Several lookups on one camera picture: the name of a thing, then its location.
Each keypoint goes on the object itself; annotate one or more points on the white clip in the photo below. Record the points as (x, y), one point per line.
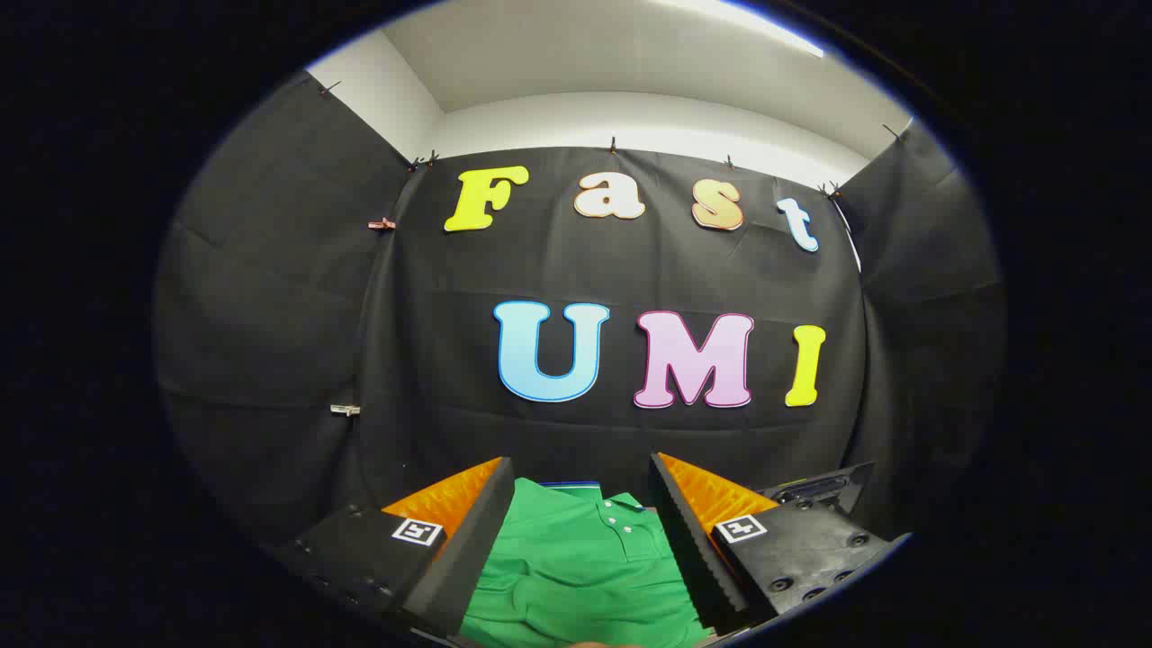
(345, 409)

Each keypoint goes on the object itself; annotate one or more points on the green polo shirt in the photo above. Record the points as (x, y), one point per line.
(576, 567)

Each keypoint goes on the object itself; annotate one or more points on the black backdrop cloth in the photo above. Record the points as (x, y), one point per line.
(630, 270)

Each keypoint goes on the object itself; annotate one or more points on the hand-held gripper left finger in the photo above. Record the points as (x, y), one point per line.
(481, 540)

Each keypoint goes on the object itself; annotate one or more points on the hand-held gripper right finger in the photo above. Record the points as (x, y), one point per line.
(686, 540)

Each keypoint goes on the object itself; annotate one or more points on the pink clip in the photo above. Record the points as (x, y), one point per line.
(382, 223)

